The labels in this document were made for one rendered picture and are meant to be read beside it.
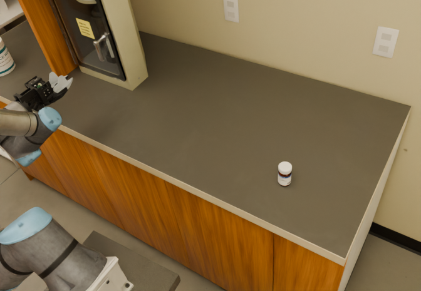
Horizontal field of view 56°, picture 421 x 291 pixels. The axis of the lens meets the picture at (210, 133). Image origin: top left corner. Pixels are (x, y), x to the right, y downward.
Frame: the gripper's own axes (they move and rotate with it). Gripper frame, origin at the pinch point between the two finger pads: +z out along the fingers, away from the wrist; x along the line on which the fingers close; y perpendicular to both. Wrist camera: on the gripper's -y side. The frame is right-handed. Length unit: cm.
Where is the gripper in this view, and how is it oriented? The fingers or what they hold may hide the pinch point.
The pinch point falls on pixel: (67, 80)
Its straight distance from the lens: 156.0
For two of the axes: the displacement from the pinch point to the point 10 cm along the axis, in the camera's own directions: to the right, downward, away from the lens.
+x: -8.3, -3.3, 4.4
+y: -1.0, -7.0, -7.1
